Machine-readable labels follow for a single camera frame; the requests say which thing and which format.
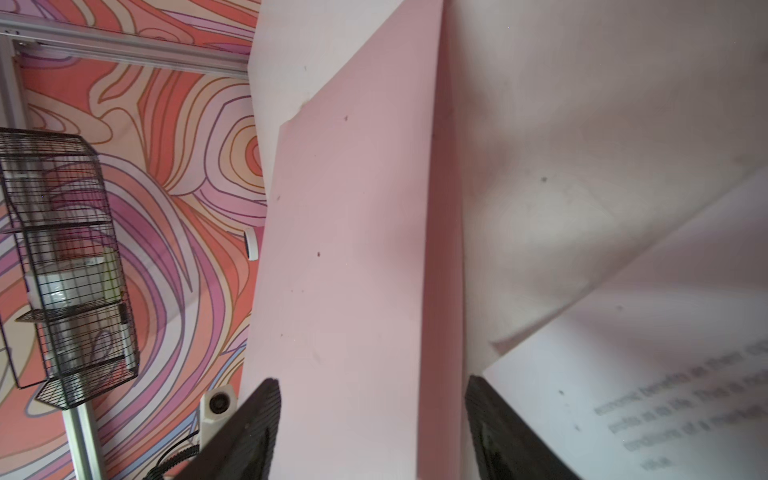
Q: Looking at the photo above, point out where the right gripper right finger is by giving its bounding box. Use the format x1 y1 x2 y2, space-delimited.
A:
465 375 579 480

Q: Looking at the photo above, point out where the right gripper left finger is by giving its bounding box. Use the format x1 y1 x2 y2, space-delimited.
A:
176 378 281 480

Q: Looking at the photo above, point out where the printed paper sheet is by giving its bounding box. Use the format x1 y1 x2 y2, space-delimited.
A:
484 171 767 479

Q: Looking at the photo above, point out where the pink folder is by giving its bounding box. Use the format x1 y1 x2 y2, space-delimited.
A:
241 1 463 479

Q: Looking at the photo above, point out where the white tape roll in basket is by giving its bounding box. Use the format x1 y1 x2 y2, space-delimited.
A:
25 253 122 309

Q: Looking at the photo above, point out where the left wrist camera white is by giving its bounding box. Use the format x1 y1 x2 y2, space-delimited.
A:
198 384 238 449

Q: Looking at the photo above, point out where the black wire basket left wall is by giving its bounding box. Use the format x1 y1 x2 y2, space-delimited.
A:
1 128 140 410

